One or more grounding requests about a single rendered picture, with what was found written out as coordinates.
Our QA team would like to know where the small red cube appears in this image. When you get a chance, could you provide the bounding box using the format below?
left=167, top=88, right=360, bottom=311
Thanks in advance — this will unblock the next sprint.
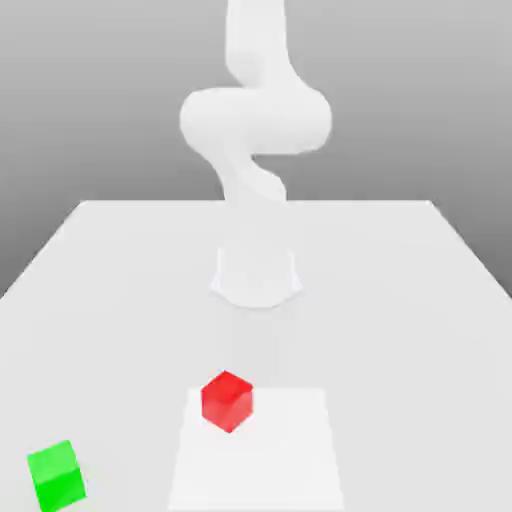
left=200, top=370, right=255, bottom=434

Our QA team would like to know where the small green cube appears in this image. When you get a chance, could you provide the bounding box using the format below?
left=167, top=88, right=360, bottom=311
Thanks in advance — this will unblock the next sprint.
left=26, top=439, right=88, bottom=512

